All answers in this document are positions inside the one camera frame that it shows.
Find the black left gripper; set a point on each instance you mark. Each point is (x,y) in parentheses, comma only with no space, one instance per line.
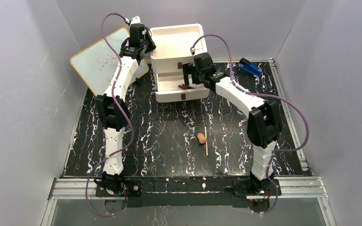
(149,43)

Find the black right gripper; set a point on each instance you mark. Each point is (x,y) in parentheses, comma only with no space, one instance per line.
(188,69)

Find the white plastic drawer organizer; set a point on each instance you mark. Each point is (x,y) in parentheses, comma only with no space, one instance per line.
(173,45)

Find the white organizer drawer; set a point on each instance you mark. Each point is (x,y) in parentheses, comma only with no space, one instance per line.
(168,88)

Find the thin wooden stick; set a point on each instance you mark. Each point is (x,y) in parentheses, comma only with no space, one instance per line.
(206,143)

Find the beige makeup sponge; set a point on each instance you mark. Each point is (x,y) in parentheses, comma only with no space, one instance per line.
(201,138)

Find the dark double-ended makeup stick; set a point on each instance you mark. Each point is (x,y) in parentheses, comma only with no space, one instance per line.
(188,86)

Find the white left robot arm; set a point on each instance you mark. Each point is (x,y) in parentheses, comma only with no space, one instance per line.
(113,110)

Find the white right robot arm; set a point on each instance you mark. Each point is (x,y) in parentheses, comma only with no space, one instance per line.
(263,119)

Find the blue black stapler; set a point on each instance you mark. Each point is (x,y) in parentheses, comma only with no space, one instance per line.
(249,67)

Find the yellow framed whiteboard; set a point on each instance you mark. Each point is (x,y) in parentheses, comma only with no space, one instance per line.
(97,64)

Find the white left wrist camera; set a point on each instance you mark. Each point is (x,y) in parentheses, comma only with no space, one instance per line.
(135,21)

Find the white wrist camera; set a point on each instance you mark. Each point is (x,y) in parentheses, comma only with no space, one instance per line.
(135,21)
(194,50)

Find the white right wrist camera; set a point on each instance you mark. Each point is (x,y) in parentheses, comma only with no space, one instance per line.
(194,50)

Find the aluminium frame rail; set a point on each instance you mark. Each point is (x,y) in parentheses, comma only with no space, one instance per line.
(286,187)

